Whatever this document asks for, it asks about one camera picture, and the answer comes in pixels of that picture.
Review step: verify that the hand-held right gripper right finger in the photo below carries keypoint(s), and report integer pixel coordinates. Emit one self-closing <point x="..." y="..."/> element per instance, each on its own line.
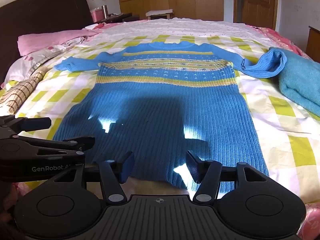
<point x="193" y="166"/>

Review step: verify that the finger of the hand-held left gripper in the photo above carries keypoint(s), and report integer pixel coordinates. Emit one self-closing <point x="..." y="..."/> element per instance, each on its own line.
<point x="83" y="142"/>
<point x="37" y="124"/>

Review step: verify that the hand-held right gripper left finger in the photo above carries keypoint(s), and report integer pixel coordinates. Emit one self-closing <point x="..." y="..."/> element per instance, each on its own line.
<point x="126" y="167"/>

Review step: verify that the blue striped knit sweater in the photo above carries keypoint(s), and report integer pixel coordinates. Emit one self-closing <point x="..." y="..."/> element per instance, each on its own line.
<point x="160" y="110"/>

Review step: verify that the white printed pillow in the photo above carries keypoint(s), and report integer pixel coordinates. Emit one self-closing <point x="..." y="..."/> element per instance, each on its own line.
<point x="37" y="60"/>

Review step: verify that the pink pillow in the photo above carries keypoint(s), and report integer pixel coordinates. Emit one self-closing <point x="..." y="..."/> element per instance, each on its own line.
<point x="50" y="40"/>

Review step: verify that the dark wooden headboard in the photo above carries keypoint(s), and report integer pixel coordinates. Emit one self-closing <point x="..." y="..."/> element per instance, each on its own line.
<point x="37" y="12"/>

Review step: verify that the pink plastic basket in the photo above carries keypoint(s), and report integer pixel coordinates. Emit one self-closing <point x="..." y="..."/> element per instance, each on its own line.
<point x="96" y="16"/>

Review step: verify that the dark wooden nightstand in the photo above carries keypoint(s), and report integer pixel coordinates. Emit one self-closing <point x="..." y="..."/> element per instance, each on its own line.
<point x="120" y="17"/>

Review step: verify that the metal thermos bottle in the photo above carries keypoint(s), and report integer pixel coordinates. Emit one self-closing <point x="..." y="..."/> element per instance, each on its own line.
<point x="104" y="11"/>

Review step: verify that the white floral bedsheet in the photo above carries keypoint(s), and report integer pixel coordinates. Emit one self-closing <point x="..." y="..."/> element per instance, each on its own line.
<point x="175" y="28"/>

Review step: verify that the teal fuzzy folded cloth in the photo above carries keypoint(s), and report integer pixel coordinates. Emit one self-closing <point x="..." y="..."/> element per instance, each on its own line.
<point x="302" y="80"/>

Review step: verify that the stool with white cloth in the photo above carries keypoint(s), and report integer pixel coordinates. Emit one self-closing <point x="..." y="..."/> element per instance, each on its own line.
<point x="159" y="13"/>

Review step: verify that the wooden desk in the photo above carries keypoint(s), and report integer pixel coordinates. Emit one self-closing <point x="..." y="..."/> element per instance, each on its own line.
<point x="313" y="42"/>

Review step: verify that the wooden door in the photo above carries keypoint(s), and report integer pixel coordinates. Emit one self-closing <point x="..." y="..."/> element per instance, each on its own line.
<point x="255" y="5"/>

